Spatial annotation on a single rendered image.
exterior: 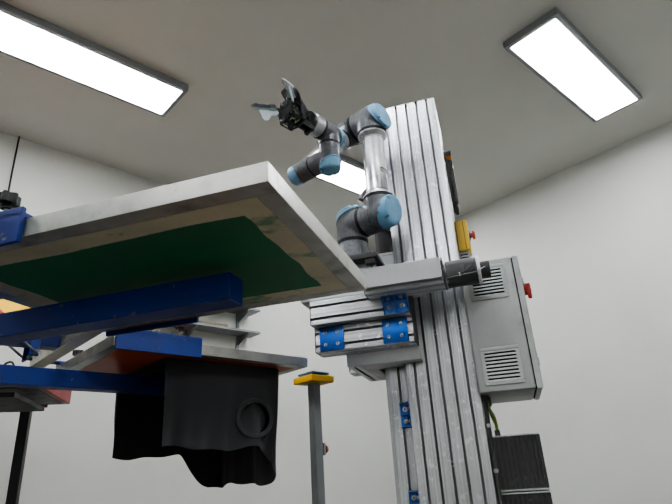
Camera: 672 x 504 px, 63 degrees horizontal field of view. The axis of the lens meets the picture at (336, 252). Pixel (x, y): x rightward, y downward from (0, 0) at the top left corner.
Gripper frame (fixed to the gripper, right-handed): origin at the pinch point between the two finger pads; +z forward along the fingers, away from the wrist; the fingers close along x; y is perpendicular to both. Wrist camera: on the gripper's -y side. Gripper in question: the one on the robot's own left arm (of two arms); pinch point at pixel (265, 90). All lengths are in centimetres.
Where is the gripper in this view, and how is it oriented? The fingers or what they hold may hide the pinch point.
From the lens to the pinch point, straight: 183.3
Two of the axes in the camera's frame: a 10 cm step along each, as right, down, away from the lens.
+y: 1.6, 8.7, -4.7
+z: -6.6, -2.6, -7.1
